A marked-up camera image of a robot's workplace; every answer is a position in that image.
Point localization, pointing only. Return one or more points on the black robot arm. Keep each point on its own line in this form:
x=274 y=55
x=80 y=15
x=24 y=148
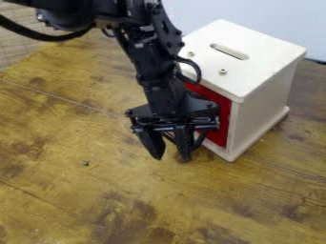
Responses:
x=136 y=22

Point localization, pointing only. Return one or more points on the black metal drawer handle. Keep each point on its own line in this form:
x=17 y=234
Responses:
x=197 y=139

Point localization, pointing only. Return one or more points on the red drawer front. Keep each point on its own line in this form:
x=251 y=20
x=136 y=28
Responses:
x=217 y=114

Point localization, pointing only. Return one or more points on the white wooden box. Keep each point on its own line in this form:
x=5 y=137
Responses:
x=247 y=68

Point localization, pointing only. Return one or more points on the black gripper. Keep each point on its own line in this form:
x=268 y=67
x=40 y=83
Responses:
x=172 y=111

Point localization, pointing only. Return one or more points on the small screw on table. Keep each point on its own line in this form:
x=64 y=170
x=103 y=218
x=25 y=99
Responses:
x=85 y=163

